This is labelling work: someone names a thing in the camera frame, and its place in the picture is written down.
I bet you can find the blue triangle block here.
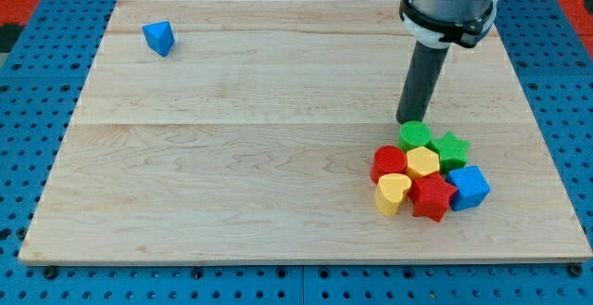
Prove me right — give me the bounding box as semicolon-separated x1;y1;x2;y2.
142;21;175;57

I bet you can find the green cylinder block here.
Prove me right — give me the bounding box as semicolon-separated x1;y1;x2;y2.
397;121;433;151

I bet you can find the wooden board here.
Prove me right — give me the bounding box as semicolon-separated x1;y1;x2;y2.
19;0;592;266

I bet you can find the red star block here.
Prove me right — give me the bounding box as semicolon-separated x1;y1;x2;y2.
408;172;458;222

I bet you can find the red cylinder block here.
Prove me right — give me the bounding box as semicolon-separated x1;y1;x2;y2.
370;146;408;184

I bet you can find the blue cube block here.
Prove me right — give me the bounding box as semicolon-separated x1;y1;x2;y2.
446;165;491;211

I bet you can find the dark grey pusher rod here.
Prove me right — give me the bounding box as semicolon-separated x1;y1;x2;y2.
396;41;448;124

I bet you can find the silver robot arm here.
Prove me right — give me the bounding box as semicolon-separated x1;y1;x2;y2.
399;0;498;49

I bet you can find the green star block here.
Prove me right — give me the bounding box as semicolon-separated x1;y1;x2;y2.
428;132;471;174

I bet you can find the yellow hexagon block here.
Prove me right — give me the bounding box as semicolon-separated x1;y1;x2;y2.
406;146;440;179

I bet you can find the yellow heart block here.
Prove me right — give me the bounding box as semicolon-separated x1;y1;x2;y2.
374;173;412;217

